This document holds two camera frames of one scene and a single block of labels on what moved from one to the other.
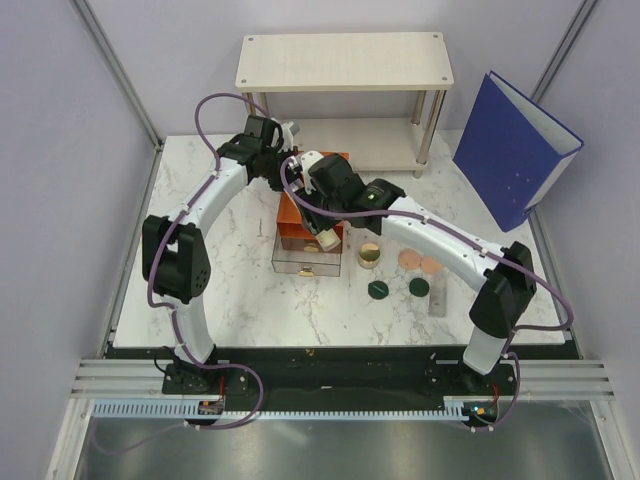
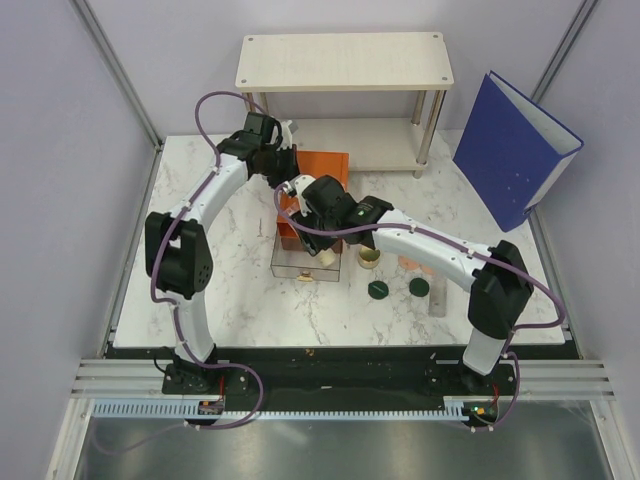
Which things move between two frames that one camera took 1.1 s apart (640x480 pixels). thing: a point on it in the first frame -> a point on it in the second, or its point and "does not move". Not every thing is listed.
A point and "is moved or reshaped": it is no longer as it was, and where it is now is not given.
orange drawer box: (294, 235) does not move
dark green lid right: (419, 287) does not move
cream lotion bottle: (328, 239) is moved or reshaped
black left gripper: (282, 153) does not move
